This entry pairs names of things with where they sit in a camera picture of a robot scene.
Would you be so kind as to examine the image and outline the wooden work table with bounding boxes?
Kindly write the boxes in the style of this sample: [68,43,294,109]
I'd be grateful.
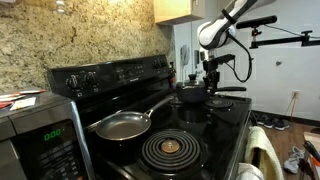
[301,131,320,180]

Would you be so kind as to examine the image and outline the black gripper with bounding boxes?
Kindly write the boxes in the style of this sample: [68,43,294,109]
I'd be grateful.
[202,60,221,95]

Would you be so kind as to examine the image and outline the dark blue shoe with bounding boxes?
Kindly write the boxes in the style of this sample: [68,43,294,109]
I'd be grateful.
[274,119,291,131]
[262,117,278,130]

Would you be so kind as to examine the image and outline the pale yellow towel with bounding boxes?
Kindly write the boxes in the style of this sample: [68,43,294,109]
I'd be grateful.
[244,125,285,180]

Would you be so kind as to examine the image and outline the red white packet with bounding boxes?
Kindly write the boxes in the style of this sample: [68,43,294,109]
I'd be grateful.
[13,88,47,96]
[0,93,26,103]

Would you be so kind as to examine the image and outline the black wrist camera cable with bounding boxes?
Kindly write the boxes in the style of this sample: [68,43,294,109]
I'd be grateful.
[226,32,255,84]

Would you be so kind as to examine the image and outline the light wood wall cabinet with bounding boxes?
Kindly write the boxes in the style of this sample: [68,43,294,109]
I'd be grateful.
[153,0,206,26]

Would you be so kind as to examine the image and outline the white towel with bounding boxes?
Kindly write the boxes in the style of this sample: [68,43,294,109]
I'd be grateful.
[236,162,265,180]

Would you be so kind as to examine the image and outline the orange power cable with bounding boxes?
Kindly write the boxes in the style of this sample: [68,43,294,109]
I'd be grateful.
[284,95,298,117]

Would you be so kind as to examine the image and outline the black stereo camera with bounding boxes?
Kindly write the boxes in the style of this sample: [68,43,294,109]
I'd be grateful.
[235,14,278,30]

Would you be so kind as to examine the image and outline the white paper card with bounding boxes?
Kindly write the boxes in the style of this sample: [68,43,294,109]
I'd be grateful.
[9,96,37,112]

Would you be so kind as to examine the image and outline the large coil burner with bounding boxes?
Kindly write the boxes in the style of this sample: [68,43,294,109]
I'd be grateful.
[139,129,203,175]

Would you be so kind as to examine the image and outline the grey frying pan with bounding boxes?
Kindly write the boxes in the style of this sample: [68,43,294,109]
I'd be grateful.
[95,95,175,142]

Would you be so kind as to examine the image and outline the dark bottle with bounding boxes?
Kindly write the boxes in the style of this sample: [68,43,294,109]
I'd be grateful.
[168,64,177,91]

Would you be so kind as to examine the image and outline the pot lid with black knob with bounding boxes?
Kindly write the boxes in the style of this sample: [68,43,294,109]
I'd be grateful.
[178,73,207,88]

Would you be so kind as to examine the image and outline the small coil burner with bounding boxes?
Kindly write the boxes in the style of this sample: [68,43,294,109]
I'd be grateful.
[204,98,234,111]

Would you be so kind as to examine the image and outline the black pot with long handle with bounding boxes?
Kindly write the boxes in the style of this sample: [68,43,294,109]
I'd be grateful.
[175,81,248,104]

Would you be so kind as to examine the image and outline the white sneaker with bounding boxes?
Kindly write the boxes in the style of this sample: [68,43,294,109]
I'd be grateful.
[282,145,306,175]

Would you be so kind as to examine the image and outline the black electric stove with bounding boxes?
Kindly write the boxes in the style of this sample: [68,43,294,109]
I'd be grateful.
[48,54,253,180]

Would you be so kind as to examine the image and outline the black steel microwave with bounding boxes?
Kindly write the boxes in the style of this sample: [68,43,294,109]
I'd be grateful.
[0,89,96,180]

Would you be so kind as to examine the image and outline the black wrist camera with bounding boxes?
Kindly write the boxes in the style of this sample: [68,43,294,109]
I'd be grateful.
[208,53,236,66]

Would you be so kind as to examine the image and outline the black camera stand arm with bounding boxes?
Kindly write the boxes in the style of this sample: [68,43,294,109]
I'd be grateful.
[249,29,320,50]

